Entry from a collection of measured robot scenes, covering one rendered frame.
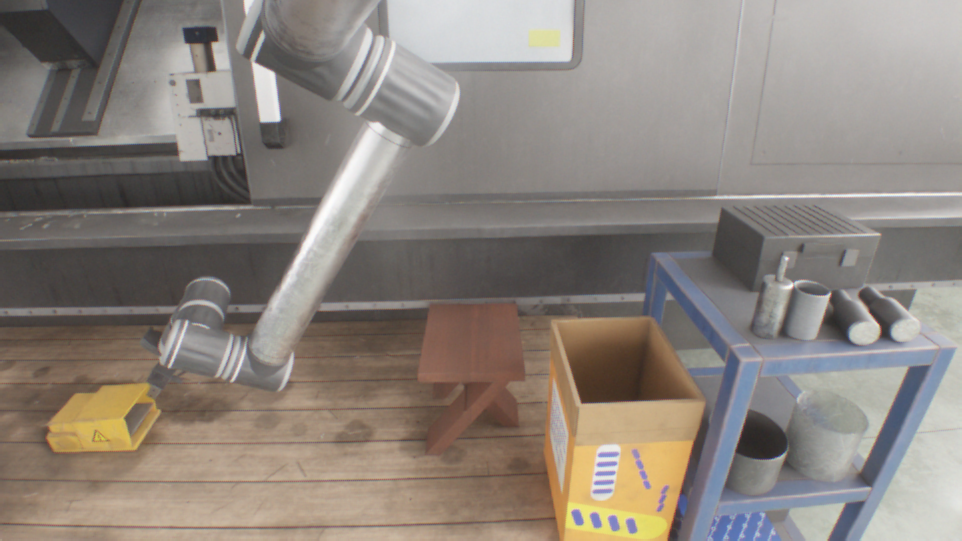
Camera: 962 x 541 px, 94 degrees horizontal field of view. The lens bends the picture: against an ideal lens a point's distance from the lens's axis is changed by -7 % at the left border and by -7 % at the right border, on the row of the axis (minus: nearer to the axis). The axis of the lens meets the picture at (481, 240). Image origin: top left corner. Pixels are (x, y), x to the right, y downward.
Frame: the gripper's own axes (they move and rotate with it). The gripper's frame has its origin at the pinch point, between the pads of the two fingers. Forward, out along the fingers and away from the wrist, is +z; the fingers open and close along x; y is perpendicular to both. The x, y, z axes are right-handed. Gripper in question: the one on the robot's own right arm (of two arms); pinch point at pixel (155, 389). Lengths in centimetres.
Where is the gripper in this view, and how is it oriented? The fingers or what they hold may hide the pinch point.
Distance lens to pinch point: 162.6
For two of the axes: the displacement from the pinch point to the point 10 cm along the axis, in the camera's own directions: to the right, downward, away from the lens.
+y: 7.9, 5.3, 3.1
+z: -6.1, 7.5, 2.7
